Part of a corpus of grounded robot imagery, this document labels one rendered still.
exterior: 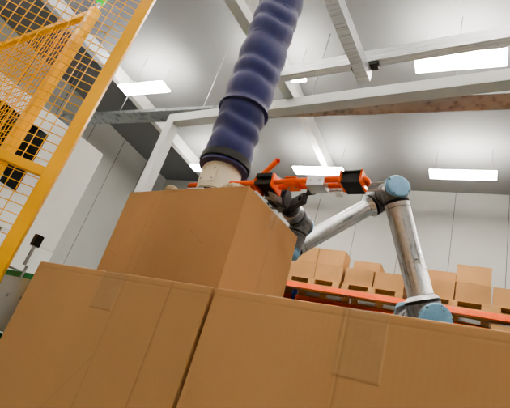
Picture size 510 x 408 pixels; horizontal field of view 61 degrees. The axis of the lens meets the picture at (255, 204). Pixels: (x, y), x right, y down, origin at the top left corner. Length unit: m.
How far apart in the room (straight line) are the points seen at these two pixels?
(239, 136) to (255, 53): 0.46
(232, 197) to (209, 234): 0.15
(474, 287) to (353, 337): 8.53
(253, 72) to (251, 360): 1.69
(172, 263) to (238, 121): 0.71
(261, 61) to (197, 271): 1.10
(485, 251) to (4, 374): 10.26
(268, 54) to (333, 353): 1.81
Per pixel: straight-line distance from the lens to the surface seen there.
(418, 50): 3.68
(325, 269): 9.44
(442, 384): 0.45
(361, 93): 4.15
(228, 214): 1.46
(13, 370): 0.80
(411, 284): 2.02
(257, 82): 2.04
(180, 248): 1.52
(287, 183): 1.64
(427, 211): 11.13
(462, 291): 8.96
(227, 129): 1.89
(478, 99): 6.26
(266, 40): 2.21
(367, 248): 10.87
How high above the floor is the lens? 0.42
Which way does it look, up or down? 24 degrees up
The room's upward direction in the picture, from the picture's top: 18 degrees clockwise
